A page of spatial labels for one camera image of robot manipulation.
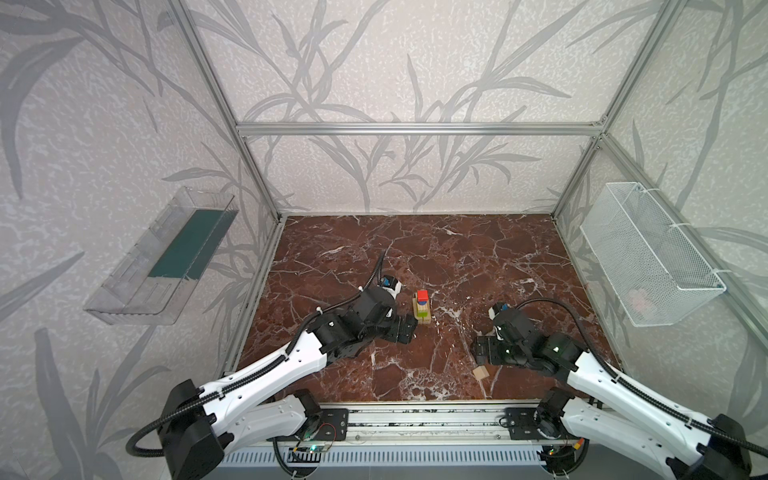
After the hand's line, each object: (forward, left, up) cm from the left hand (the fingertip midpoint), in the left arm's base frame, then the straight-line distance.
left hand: (407, 311), depth 76 cm
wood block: (+6, -3, -10) cm, 12 cm away
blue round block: (+7, -5, -9) cm, 13 cm away
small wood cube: (-11, -21, -15) cm, 28 cm away
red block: (+13, -6, -16) cm, 21 cm away
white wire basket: (+1, -53, +18) cm, 56 cm away
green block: (+5, -5, -12) cm, 14 cm away
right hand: (-4, -21, -8) cm, 23 cm away
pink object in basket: (+2, -59, +4) cm, 59 cm away
